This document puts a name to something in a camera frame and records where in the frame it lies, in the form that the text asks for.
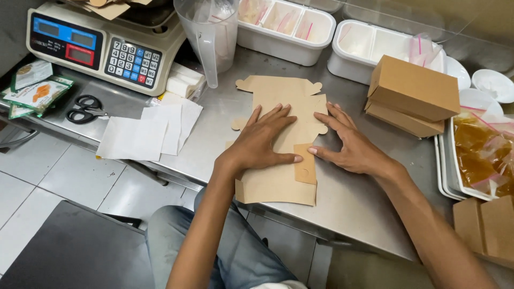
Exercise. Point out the white bowl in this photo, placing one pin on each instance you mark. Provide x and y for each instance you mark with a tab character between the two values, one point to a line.
496	84
457	72
480	100

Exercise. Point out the person's blue jeans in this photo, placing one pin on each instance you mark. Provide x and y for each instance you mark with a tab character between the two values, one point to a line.
245	249

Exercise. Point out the clear plastic measuring jug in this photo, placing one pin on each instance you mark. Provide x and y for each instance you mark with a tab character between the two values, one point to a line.
213	36

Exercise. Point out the black scissors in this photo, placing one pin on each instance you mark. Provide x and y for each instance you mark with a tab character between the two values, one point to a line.
82	110

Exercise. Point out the person's right hand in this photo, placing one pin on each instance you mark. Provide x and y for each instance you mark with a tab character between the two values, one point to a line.
353	150

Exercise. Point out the crumpled clear pink-sealed bags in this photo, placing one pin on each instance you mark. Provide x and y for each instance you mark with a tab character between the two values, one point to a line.
423	50

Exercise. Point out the white folded tissue stack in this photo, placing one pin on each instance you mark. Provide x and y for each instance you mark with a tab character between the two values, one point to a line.
182	82

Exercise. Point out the folded kraft cardboard box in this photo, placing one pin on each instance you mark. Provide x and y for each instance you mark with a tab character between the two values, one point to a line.
413	88
500	228
468	224
401	122

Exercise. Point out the black stool seat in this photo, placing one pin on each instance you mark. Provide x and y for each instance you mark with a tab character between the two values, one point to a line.
76	249

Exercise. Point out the white two-compartment container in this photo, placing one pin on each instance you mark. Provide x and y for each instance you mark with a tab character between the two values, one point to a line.
361	52

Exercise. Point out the white three-compartment container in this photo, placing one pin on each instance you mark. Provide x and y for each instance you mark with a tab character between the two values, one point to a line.
287	44

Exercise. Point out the white paper sheet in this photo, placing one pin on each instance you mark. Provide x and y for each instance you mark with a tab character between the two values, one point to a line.
170	120
130	138
190	114

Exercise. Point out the kraft cardboard scraps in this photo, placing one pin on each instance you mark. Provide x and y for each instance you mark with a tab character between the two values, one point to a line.
108	7

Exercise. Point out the green snack packet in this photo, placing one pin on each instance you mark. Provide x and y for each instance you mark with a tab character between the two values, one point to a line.
38	96
15	111
32	72

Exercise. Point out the person's left hand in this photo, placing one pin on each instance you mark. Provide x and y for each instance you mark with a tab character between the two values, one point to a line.
255	146

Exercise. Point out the beige digital weighing scale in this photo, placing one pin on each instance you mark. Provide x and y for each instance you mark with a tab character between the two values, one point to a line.
120	48

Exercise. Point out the kraft cardboard box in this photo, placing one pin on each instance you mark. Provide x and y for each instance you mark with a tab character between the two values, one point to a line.
401	122
500	228
281	98
468	224
413	88

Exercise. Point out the pile of brown sauce bags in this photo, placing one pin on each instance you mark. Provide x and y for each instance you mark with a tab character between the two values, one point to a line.
482	156

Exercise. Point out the person's white shirt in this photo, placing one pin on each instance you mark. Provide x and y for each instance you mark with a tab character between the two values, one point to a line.
279	285

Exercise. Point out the stack of white trays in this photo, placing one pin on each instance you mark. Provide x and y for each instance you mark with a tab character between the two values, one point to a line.
447	168

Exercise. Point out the clear bags with pink seals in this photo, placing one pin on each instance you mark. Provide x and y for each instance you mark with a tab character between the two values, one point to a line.
281	18

